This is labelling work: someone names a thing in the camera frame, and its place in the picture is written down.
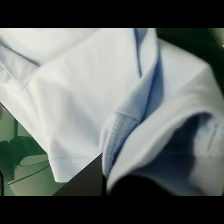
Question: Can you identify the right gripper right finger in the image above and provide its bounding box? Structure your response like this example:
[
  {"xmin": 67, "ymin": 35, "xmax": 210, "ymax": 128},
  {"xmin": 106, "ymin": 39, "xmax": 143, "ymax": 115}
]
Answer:
[{"xmin": 106, "ymin": 173, "xmax": 174, "ymax": 197}]

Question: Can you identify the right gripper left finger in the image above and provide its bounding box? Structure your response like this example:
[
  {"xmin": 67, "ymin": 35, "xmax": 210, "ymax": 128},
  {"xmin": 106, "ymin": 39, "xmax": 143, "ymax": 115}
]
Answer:
[{"xmin": 53, "ymin": 153, "xmax": 107, "ymax": 197}]

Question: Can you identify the white shirt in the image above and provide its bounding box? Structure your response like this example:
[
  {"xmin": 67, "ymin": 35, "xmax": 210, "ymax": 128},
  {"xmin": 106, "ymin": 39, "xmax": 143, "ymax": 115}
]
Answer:
[{"xmin": 0, "ymin": 28, "xmax": 224, "ymax": 197}]

